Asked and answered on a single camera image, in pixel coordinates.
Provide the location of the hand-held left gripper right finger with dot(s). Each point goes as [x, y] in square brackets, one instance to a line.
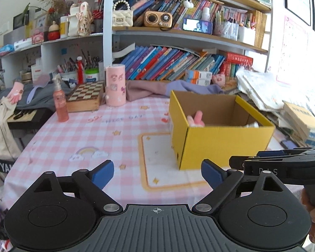
[211, 174]

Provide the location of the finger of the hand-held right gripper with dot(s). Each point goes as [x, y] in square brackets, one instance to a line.
[252, 160]
[267, 154]

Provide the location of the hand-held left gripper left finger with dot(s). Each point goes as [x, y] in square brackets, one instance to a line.
[105, 173]

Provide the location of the yellow cardboard box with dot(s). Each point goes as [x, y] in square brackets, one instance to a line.
[220, 147]

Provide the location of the pink plush toy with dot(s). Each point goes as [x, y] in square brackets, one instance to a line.
[197, 120]

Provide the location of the stack of books and papers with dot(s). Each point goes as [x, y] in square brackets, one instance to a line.
[260, 89]
[286, 134]

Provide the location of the pink checked tablecloth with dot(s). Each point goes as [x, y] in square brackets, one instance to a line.
[94, 136]

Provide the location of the brown cardboard package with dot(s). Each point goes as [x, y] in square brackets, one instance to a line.
[302, 118]

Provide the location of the wooden chessboard box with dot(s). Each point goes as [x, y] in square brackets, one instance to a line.
[85, 97]

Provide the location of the pink spray bottle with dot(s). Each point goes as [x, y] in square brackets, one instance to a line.
[61, 102]

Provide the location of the pink stickered cylindrical device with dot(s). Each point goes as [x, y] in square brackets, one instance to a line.
[115, 89]

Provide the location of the black electronic keyboard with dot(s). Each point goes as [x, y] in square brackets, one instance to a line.
[42, 115]

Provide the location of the pink pig plush doll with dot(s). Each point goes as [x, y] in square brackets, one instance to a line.
[218, 80]

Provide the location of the lavender cloth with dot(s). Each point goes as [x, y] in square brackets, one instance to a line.
[183, 86]

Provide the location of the thin wooden board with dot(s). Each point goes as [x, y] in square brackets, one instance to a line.
[32, 115]

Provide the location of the white orange medicine box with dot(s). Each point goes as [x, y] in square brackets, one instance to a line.
[198, 74]
[198, 82]

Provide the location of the grey sweatshirt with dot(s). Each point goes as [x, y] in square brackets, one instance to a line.
[44, 97]

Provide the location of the white jar green lid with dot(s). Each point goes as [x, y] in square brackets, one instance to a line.
[92, 76]

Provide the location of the black scissors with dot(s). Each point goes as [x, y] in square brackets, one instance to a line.
[22, 115]

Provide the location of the black printed dust cover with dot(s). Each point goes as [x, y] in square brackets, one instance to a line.
[2, 166]

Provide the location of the red tassel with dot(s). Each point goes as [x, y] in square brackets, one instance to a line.
[80, 71]

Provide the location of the purple hairbrush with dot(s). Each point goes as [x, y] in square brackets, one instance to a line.
[32, 94]

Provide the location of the cup of pens and brushes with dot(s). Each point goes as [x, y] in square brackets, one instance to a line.
[73, 67]

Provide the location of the cream tote bag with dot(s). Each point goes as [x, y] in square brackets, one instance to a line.
[1, 131]

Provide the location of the pink glove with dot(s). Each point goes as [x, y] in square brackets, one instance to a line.
[15, 93]

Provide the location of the white storage box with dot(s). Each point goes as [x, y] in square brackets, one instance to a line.
[246, 35]

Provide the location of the white red-label box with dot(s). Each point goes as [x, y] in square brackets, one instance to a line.
[36, 73]

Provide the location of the long row of colourful books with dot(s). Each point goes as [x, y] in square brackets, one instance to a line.
[160, 63]

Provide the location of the round metal tin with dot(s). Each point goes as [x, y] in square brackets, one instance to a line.
[26, 76]

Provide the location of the row of tan booklets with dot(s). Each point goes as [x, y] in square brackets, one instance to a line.
[260, 29]

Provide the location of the clear holder of pens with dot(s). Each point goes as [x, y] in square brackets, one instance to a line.
[225, 27]

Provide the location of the white pegboard shelf unit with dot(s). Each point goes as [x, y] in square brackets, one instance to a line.
[10, 65]

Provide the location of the smartphone with lit screen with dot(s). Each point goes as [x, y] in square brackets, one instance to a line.
[198, 25]

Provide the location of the red wooden doll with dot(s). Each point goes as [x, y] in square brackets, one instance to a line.
[53, 32]

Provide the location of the white yellow-label bottle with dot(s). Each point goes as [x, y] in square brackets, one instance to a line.
[63, 27]

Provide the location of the pink gift box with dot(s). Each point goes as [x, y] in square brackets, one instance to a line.
[38, 37]

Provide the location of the small white bottle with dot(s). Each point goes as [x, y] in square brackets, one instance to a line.
[205, 14]

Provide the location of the flat white box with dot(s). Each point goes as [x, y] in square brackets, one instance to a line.
[23, 44]

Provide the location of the white quilted pearl handbag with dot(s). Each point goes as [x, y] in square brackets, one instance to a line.
[122, 15]

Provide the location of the light blue tissue pack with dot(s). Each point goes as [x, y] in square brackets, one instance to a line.
[5, 50]

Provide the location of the wooden retro radio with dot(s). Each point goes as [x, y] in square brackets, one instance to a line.
[157, 19]

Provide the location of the white wooden bookshelf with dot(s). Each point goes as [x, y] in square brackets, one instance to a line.
[107, 5]

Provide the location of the shelf books behind radio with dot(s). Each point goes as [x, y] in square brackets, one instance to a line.
[173, 5]

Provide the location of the dried flower bouquet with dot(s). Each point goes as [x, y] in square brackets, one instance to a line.
[55, 0]

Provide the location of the pink wall poster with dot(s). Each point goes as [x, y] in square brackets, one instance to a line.
[291, 52]

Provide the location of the small black photo frame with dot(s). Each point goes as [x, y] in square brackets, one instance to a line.
[21, 20]

